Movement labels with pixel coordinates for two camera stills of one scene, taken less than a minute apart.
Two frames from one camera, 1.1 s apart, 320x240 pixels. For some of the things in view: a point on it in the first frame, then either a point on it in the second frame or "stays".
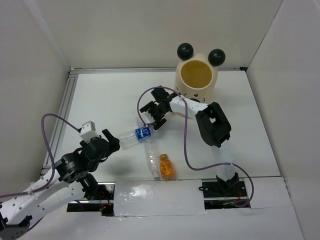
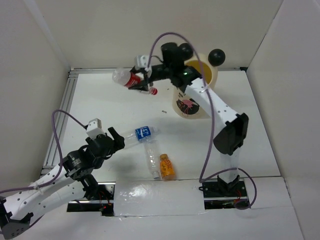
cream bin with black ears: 196,75 stays
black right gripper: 151,105 → 143,86
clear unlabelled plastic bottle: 152,156 stays
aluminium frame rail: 70,77 stays
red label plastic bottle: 150,126 → 125,77
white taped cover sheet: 158,197 stays
